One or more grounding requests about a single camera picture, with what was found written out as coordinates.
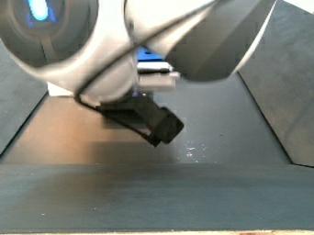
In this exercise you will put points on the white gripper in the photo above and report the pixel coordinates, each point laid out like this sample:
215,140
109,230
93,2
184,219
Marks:
157,77

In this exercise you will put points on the purple double-square block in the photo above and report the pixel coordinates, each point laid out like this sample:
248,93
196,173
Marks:
137,93

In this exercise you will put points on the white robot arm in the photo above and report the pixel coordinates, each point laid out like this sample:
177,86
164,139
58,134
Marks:
64,40

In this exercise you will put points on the blue shape-sorting board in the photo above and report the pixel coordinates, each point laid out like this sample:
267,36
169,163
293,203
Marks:
148,56

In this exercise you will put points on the black curved holder stand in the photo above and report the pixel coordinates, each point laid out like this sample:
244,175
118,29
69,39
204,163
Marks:
132,117

